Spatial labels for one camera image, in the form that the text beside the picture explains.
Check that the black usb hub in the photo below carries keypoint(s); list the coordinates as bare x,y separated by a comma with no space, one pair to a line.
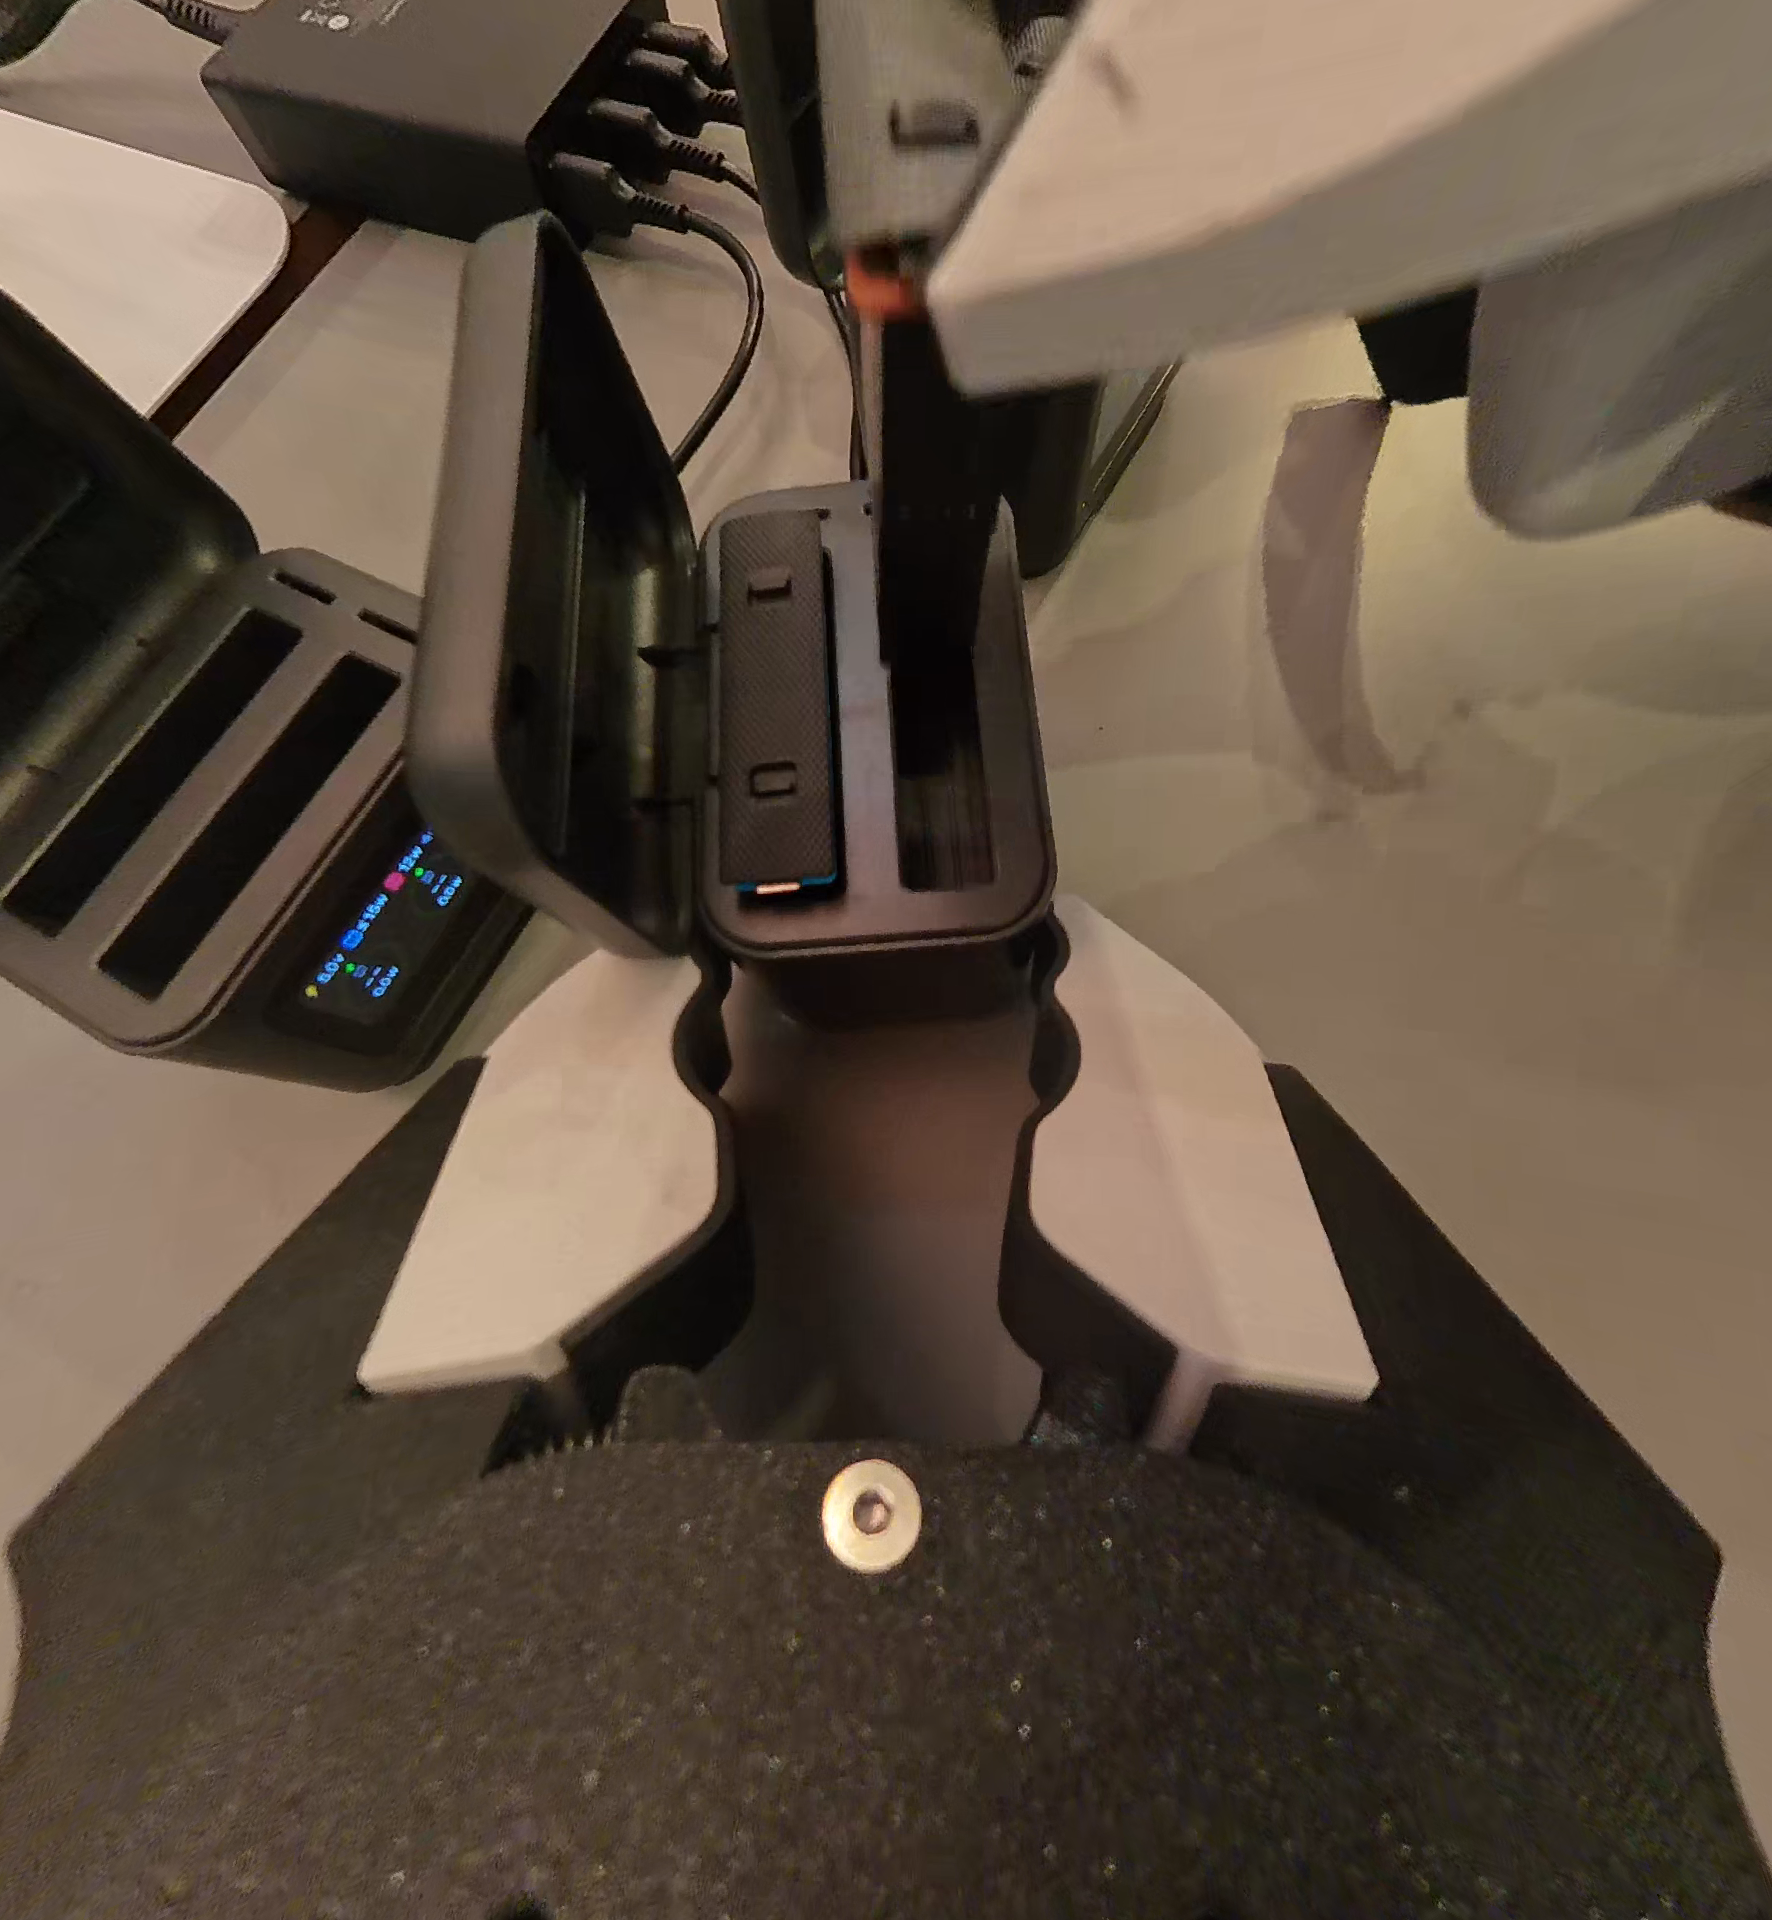
376,106

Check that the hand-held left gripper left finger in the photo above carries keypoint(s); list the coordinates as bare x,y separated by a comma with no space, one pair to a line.
557,1200

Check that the white stand base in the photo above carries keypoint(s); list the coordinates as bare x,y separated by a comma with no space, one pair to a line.
77,256

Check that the blue-edged black battery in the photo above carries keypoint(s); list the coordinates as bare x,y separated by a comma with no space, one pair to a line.
782,707

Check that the red-edged black battery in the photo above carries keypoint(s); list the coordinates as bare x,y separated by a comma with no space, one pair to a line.
933,511

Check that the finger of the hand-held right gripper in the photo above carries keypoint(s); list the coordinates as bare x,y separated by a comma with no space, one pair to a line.
1666,361
1366,151

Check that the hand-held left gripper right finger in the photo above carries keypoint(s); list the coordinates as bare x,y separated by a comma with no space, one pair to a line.
1203,1200

